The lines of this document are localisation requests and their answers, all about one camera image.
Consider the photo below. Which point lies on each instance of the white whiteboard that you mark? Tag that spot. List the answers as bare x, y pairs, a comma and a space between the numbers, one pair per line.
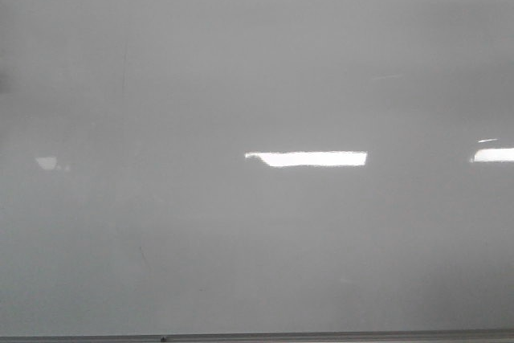
249, 166

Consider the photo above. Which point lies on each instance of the aluminium whiteboard frame edge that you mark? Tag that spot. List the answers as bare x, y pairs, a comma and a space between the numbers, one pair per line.
466, 335

